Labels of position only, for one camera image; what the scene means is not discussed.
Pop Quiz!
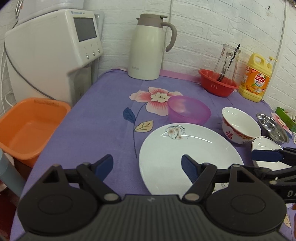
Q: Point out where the red white ceramic bowl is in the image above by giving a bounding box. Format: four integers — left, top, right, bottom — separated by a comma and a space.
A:
222, 107, 261, 145

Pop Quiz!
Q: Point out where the white floral ceramic plate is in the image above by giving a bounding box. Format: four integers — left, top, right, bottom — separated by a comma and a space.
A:
138, 122, 244, 195

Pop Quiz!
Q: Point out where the white water dispenser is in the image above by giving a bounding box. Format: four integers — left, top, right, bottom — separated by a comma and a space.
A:
4, 9, 104, 106

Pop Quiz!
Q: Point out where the black straw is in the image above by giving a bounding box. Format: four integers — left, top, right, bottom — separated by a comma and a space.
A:
217, 43, 241, 82

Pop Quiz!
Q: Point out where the white wall water purifier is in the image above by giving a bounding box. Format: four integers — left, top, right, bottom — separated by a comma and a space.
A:
15, 0, 84, 24

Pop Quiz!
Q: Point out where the stainless steel bowl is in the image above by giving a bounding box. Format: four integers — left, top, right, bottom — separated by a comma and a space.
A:
256, 113, 290, 145

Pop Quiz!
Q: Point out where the white blue-rimmed plate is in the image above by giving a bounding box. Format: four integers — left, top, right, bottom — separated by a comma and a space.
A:
252, 137, 291, 171

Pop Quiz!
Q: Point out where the yellow detergent bottle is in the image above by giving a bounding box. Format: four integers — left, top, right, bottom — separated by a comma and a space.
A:
238, 53, 277, 102

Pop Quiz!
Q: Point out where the glass pitcher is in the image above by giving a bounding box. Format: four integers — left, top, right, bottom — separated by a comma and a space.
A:
212, 44, 241, 82

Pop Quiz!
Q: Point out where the white thermos jug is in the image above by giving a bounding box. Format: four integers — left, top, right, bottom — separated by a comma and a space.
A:
127, 14, 177, 80

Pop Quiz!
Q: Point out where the grey blue cup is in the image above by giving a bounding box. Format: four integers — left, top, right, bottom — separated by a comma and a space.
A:
1, 150, 26, 197

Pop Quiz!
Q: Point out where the purple plastic bowl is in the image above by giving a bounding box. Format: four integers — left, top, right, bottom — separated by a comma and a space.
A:
168, 95, 211, 125

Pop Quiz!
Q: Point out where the purple floral tablecloth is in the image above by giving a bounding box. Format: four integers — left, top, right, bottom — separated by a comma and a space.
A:
10, 68, 295, 241

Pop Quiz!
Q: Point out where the orange plastic basin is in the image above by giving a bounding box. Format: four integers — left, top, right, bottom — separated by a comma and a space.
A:
1, 97, 71, 168

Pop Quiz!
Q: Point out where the green box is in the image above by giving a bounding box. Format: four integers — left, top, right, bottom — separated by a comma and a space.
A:
275, 107, 295, 132

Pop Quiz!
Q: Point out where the red plastic colander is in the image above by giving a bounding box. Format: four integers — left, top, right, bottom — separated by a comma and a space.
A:
199, 69, 238, 97

